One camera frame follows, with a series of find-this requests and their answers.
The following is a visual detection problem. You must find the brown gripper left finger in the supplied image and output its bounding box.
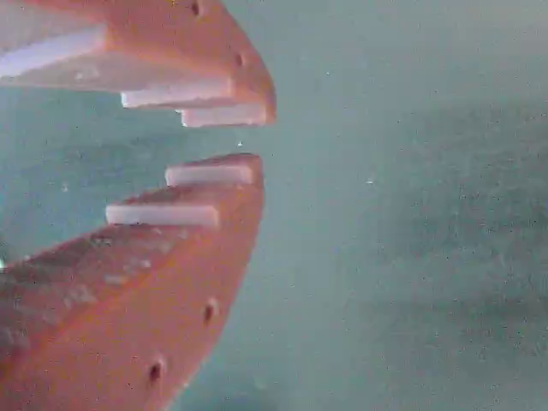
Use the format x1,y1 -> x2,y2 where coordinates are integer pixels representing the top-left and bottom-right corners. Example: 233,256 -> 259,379
0,152 -> 266,411

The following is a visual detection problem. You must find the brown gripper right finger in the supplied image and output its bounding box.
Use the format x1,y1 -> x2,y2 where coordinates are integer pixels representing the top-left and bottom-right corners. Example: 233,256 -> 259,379
0,0 -> 277,128

